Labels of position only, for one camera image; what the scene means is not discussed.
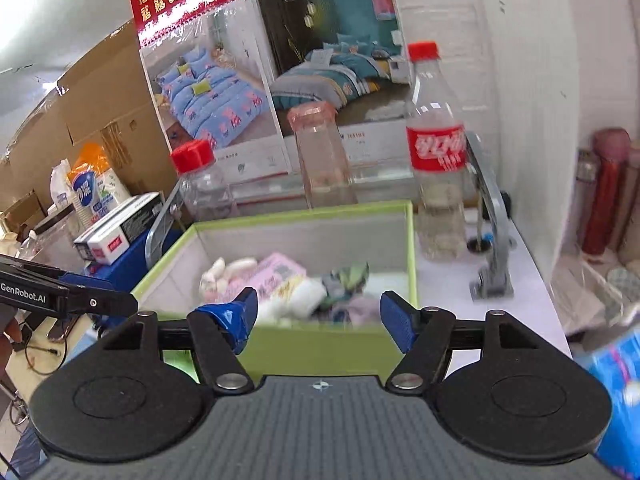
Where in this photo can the person's left hand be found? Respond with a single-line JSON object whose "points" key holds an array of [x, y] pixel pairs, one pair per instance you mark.
{"points": [[13, 331]]}

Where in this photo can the blue printed mat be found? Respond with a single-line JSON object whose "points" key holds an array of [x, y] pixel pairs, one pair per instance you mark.
{"points": [[615, 410]]}

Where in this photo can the clear jar with red lid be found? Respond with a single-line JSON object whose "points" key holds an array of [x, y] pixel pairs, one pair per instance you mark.
{"points": [[192, 157]]}

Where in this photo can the pink tissue packet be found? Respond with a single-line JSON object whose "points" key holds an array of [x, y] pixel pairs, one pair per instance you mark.
{"points": [[277, 270]]}

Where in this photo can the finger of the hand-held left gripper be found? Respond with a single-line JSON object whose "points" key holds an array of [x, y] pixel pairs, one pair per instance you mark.
{"points": [[100, 301]]}

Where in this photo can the blue bedding wall poster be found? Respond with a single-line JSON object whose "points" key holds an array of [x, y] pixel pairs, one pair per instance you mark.
{"points": [[210, 95]]}

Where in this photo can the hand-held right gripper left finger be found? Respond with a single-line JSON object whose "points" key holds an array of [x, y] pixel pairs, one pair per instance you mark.
{"points": [[235, 322]]}

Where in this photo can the lilac cloth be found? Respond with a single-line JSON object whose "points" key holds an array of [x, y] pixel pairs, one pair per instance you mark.
{"points": [[357, 310]]}

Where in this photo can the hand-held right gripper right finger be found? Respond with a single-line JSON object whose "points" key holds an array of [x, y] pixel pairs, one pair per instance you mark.
{"points": [[397, 322]]}

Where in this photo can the clear bottle pink cap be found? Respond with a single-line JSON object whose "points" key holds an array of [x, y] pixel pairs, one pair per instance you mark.
{"points": [[320, 160]]}

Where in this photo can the bedding picture package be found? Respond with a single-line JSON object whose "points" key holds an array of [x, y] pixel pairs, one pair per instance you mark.
{"points": [[340, 35]]}

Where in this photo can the orange blue wipes packet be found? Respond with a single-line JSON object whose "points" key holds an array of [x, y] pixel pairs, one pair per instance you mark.
{"points": [[87, 190]]}

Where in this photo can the white base board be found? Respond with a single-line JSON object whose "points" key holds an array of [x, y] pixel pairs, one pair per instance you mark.
{"points": [[530, 305]]}

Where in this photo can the white plush toy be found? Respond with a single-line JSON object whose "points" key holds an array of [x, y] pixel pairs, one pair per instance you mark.
{"points": [[225, 272]]}

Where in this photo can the red and gold banner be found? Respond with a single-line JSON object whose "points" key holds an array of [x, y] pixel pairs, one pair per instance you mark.
{"points": [[150, 5]]}

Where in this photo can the black and white pen box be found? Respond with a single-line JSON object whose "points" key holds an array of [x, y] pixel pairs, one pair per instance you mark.
{"points": [[120, 232]]}

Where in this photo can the clear plastic bag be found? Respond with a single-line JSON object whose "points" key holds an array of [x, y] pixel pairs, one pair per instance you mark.
{"points": [[45, 247]]}

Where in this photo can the green grey patterned cloth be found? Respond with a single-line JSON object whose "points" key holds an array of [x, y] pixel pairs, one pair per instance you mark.
{"points": [[345, 280]]}

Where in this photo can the red label cola bottle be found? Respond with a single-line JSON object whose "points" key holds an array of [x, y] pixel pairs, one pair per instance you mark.
{"points": [[435, 150]]}

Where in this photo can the brown cardboard box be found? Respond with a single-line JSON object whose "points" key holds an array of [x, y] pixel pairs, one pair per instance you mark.
{"points": [[100, 100]]}

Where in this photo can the green cardboard box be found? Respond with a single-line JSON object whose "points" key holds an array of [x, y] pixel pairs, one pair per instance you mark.
{"points": [[310, 355]]}

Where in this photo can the white sock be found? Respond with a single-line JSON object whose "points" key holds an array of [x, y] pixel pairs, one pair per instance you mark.
{"points": [[295, 300]]}

